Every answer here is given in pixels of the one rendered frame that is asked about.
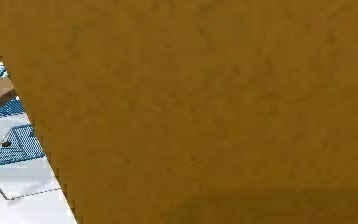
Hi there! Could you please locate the white blue patterned cloth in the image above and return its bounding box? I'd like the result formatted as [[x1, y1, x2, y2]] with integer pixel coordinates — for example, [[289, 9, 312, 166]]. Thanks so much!
[[0, 61, 79, 224]]

